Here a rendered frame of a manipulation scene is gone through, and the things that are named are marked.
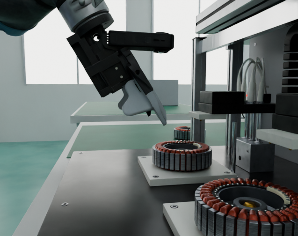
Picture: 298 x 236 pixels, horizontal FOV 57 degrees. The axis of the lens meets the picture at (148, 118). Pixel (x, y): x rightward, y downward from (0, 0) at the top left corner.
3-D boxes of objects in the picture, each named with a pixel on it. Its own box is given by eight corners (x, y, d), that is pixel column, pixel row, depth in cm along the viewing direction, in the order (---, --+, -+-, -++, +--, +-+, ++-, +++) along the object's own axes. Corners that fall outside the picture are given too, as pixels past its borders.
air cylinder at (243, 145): (249, 173, 51) (250, 143, 50) (230, 162, 58) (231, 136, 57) (273, 171, 51) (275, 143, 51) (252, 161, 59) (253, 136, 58)
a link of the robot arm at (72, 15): (98, -3, 50) (98, -20, 42) (111, 20, 51) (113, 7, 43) (61, 17, 49) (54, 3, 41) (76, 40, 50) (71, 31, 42)
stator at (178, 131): (199, 142, 89) (199, 130, 89) (168, 139, 95) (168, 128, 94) (209, 136, 99) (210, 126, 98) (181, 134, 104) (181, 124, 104)
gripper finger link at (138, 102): (140, 140, 43) (113, 97, 47) (171, 121, 43) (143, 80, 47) (136, 133, 40) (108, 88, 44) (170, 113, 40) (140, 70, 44)
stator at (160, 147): (156, 173, 46) (156, 152, 46) (149, 157, 57) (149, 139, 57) (220, 172, 47) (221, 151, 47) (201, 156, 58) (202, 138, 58)
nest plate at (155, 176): (149, 186, 44) (149, 179, 43) (137, 161, 58) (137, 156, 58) (236, 181, 46) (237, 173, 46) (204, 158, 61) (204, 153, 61)
